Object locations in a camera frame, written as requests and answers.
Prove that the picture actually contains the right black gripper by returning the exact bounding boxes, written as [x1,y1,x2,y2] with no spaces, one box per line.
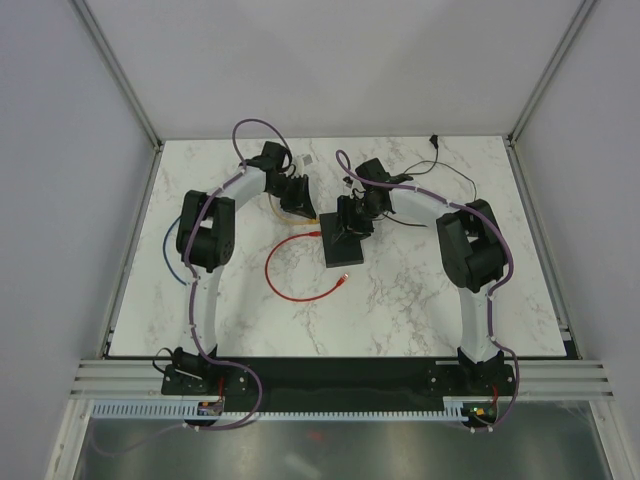
[331,195,384,246]

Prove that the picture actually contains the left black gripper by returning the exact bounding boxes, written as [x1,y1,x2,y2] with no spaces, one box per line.
[266,175,315,222]

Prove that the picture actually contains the black network switch box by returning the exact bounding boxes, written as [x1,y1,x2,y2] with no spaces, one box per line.
[319,212,364,268]

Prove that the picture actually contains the yellow ethernet cable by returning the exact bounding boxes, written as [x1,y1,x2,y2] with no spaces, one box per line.
[268,194,321,225]

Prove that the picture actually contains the blue ethernet cable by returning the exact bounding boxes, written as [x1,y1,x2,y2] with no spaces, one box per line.
[162,214,194,287]

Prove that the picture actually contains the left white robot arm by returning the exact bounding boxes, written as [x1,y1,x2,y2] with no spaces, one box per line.
[161,142,317,396]

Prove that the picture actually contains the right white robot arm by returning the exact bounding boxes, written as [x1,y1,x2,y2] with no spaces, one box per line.
[320,175,512,394]

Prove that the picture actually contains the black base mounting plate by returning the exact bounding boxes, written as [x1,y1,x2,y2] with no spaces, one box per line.
[178,357,516,412]

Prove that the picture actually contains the red ethernet cable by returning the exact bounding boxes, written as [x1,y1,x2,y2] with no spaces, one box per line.
[263,229,351,303]

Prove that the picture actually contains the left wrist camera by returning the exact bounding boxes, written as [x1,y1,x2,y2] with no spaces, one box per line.
[261,141,313,173]

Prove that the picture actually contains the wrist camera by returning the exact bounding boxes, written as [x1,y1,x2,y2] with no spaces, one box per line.
[261,141,313,173]
[355,158,413,185]

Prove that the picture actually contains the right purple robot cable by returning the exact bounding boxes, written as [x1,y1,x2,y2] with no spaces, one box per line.
[335,148,524,435]

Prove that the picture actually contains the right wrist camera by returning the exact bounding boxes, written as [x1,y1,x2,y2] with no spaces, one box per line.
[355,158,413,185]

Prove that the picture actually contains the black power cord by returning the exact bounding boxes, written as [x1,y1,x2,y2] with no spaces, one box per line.
[384,133,479,229]

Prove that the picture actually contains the left aluminium corner post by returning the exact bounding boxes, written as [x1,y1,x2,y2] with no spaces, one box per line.
[69,0,163,151]

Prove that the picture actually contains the aluminium corner post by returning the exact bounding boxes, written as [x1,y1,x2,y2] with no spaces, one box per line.
[69,0,163,151]
[504,0,600,148]

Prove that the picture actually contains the white slotted cable duct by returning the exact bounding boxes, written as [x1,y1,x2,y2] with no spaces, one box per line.
[91,398,497,422]

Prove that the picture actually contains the aluminium frame rail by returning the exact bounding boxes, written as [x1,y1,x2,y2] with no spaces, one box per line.
[70,359,613,401]

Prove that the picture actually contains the right aluminium corner post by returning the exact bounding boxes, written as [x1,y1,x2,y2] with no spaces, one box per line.
[504,0,600,148]

